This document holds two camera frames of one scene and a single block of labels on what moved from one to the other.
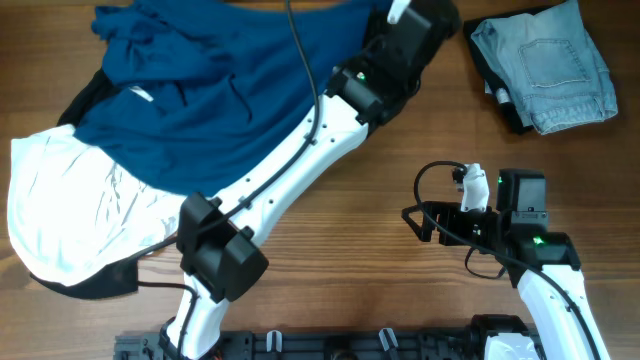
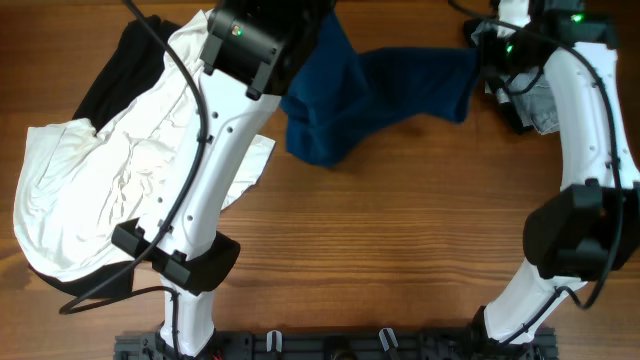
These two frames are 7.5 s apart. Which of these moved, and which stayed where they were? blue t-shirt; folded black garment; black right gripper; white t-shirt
Moved: black right gripper; blue t-shirt
Stayed: folded black garment; white t-shirt
